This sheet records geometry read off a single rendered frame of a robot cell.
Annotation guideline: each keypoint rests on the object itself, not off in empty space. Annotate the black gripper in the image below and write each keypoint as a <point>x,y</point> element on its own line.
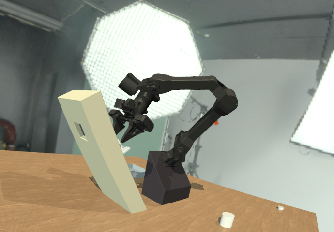
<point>137,123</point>

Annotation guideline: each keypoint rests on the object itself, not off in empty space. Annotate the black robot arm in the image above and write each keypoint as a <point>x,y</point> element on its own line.
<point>150,88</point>

